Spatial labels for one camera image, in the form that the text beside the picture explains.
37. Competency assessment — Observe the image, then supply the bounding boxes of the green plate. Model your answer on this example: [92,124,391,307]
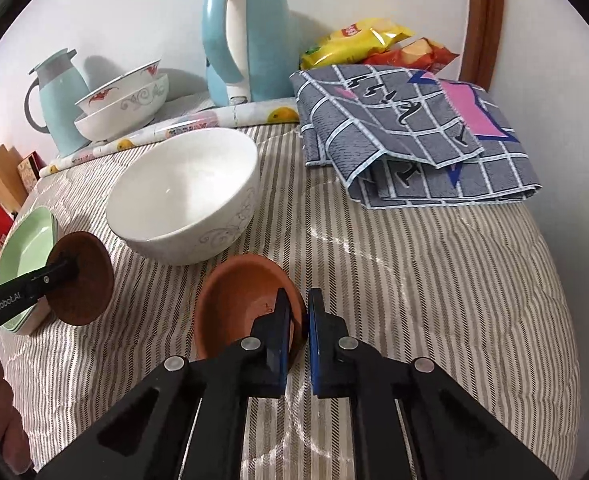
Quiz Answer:
[0,206,61,328]

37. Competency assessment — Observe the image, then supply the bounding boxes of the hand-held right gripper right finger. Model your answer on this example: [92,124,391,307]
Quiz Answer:
[307,287,560,480]

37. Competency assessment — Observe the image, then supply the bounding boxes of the light blue thermos jug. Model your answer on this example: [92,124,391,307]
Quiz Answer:
[26,48,92,157]

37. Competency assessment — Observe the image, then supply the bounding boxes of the large white bowl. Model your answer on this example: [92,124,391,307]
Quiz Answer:
[105,127,260,267]

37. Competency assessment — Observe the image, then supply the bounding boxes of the red-patterned white bowl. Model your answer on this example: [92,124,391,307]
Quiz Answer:
[74,59,162,116]

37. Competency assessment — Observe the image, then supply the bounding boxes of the small brown bowl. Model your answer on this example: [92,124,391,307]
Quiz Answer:
[193,254,307,361]
[44,231,115,327]

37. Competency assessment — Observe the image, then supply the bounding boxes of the yellow chip bag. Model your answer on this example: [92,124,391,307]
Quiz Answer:
[299,22,415,70]

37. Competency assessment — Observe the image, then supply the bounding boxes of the patterned brown box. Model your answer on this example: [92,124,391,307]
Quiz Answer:
[17,151,46,195]

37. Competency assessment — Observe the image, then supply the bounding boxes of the floral printed table mat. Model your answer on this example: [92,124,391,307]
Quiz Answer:
[38,95,300,178]

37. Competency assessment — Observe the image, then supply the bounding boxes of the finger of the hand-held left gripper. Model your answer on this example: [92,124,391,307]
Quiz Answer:
[39,255,82,292]

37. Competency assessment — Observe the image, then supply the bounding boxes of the grey-patterned white bowl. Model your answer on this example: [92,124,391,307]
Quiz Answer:
[73,72,170,142]

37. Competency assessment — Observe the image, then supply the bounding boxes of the red chip bag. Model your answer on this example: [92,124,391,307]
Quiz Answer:
[362,37,460,78]

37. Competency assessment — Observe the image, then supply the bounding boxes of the grey checked folded cloth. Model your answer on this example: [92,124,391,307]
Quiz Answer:
[289,62,544,210]

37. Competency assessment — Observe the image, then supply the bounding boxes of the light blue electric kettle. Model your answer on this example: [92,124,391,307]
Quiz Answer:
[202,0,300,108]

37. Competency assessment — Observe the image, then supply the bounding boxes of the wooden door frame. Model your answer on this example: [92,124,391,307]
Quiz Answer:
[462,0,506,92]

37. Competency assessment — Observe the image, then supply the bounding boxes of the brown paper bag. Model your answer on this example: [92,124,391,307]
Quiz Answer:
[0,144,30,206]

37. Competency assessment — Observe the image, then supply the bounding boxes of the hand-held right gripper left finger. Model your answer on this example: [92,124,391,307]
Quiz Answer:
[34,289,295,480]

